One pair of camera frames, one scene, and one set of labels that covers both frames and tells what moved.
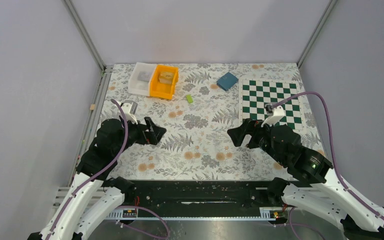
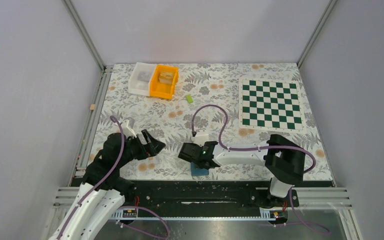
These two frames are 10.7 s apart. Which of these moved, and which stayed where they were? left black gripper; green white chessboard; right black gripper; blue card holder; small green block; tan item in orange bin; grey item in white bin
Moved: blue card holder; right black gripper; left black gripper
Stayed: grey item in white bin; green white chessboard; tan item in orange bin; small green block
